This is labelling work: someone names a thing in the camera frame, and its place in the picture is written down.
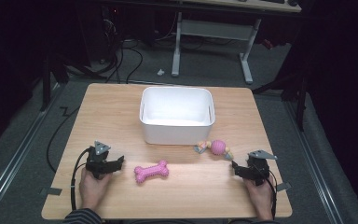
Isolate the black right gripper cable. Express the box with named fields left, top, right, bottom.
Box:
left=259, top=169, right=278, bottom=220

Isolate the person's right hand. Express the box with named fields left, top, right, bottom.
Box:
left=243, top=178, right=276, bottom=215

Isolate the metal floor rail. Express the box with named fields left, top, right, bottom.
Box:
left=0, top=83, right=63, bottom=217
left=283, top=102, right=345, bottom=224

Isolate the grey tape strip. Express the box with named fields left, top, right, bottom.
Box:
left=275, top=181, right=293, bottom=192
left=40, top=187, right=63, bottom=197

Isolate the black computer tower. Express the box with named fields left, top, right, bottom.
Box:
left=83, top=5, right=123, bottom=63

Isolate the person's left hand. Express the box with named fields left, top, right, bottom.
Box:
left=78, top=170, right=113, bottom=210

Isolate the white plastic bin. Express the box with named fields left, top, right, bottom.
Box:
left=138, top=86, right=216, bottom=147

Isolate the pink ball rope toy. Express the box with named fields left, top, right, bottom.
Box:
left=193, top=139, right=234, bottom=161

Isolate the pink bone toy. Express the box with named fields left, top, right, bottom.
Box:
left=133, top=159, right=171, bottom=185

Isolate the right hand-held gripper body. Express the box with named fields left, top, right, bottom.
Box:
left=244, top=149, right=278, bottom=187

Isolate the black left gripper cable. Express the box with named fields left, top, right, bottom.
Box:
left=70, top=147, right=93, bottom=212

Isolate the white-legged wooden desk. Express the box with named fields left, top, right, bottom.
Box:
left=170, top=0, right=303, bottom=85

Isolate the thin black floor cable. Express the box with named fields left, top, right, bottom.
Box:
left=46, top=105, right=82, bottom=174

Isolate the black metal stand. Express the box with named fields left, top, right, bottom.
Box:
left=251, top=70, right=310, bottom=133
left=39, top=55, right=70, bottom=113

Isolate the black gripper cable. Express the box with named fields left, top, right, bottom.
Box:
left=70, top=147, right=93, bottom=212
left=259, top=169, right=278, bottom=220

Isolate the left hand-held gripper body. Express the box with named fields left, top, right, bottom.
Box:
left=85, top=140, right=115, bottom=180

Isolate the black floor cable bundle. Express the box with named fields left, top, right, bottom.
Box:
left=99, top=18, right=145, bottom=85

